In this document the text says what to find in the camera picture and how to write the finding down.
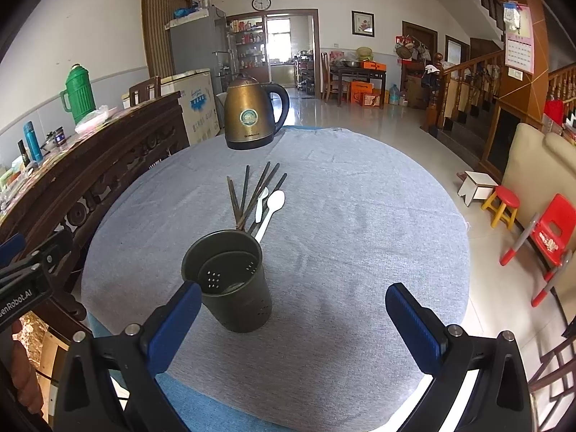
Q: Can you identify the carved dark wooden sideboard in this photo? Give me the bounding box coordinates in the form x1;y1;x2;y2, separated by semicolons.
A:
1;94;189;337

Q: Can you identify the green thermos jug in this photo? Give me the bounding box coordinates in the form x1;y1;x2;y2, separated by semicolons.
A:
59;63;96;125

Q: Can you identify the red yellow small stool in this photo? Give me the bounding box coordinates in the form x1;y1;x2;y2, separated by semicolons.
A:
481;185;520;230

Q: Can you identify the wooden stair railing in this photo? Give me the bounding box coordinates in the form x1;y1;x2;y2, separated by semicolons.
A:
424;50;505;133

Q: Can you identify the framed wall picture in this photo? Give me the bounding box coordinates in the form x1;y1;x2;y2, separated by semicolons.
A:
351;11;375;37

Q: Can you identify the wooden chair back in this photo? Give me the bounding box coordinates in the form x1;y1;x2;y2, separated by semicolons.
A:
129;76;161;107

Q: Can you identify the grey round table cloth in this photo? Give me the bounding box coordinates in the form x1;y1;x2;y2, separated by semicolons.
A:
80;128;469;431

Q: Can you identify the wall calendar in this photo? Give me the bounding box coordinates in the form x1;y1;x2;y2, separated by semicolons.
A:
503;1;535;74

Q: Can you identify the grey refrigerator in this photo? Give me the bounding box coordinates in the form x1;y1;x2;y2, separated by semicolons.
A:
165;5;231;94

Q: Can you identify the dark metal utensil holder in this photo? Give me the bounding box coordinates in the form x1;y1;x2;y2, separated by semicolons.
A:
181;229;273;333

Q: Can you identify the dark wooden side table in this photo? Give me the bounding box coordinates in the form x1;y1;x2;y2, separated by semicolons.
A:
331;63;387;108

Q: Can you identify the round wall clock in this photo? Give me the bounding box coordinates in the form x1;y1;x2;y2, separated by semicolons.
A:
251;0;272;12

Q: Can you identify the orange cardboard box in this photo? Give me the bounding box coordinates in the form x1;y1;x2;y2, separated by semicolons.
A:
348;81;373;104

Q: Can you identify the dark wooden chopstick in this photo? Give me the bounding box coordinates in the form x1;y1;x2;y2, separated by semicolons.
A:
236;163;280;230
236;162;270;230
248;173;288;234
239;165;250;216
226;176;241;227

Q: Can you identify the white small step stool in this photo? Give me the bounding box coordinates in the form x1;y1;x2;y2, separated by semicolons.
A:
458;171;497;207

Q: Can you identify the red plastic child chair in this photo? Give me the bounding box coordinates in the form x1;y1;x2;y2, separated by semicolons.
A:
499;193;575;307

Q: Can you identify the gold electric kettle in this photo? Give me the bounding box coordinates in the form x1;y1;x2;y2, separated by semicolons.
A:
224;76;290;150

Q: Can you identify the white ceramic spoon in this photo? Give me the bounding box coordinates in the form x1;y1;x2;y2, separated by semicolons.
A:
255;190;285;243
255;187;269;223

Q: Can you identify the white chest freezer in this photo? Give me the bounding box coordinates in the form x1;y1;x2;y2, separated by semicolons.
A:
121;68;222;147

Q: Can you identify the white plastic bag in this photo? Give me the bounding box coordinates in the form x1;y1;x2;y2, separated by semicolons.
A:
75;105;110;135

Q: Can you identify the blue thermos bottle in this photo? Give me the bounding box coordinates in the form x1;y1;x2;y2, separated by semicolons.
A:
23;121;43;163

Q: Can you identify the cream leather sofa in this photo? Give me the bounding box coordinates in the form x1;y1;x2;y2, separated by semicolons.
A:
502;123;576;227

